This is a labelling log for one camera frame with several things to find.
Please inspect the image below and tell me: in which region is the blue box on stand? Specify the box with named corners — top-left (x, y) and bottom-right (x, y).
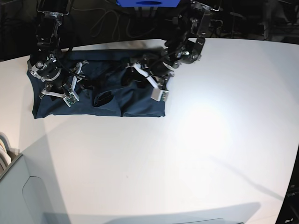
top-left (116, 0), bottom-right (180, 7)

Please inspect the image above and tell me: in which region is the dark blue T-shirt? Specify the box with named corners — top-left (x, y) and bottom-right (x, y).
top-left (27, 49), bottom-right (165, 119)

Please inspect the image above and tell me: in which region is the grey bin at left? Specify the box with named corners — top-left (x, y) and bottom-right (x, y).
top-left (0, 133), bottom-right (71, 224)

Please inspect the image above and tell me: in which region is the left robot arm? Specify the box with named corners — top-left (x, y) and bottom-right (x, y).
top-left (129, 0), bottom-right (221, 102)

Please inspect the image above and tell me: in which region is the grey cable on floor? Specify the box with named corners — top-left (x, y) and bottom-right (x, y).
top-left (90, 0), bottom-right (162, 39)

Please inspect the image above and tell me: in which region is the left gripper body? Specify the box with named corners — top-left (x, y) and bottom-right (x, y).
top-left (126, 57), bottom-right (174, 102)

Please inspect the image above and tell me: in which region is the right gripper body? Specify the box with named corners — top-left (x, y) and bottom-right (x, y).
top-left (38, 60), bottom-right (89, 108)

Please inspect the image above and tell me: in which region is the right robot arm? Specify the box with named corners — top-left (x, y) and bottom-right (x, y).
top-left (28, 0), bottom-right (88, 107)

